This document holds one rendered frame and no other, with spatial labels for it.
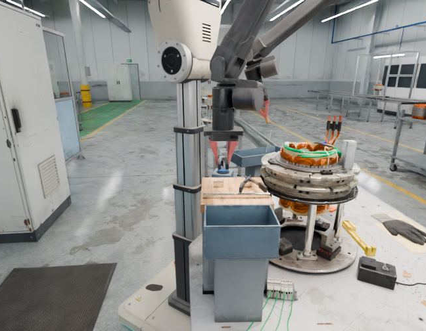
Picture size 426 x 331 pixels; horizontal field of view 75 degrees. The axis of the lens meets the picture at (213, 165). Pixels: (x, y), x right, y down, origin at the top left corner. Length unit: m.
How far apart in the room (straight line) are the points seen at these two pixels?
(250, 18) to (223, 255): 0.54
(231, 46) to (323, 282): 0.72
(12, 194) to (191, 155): 1.92
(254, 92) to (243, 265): 0.40
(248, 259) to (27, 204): 2.33
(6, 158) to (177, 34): 1.95
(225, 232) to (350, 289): 0.48
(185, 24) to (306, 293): 0.93
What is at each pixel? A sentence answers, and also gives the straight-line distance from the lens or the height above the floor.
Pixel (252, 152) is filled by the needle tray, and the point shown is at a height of 1.05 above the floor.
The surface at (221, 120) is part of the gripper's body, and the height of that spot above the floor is 1.27.
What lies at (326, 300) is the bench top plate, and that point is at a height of 0.78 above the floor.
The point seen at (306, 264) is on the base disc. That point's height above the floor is 0.80.
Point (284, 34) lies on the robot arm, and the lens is 1.15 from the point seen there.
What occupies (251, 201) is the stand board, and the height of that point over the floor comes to 1.06.
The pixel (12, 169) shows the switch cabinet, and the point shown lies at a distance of 2.71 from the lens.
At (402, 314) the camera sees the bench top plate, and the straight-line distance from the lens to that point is 0.97.
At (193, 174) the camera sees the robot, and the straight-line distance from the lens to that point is 1.18.
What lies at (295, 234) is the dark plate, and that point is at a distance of 1.17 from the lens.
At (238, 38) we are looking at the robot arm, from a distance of 0.70.
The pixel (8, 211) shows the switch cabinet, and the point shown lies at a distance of 2.88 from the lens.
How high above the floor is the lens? 1.38
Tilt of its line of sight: 18 degrees down
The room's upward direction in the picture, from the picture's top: straight up
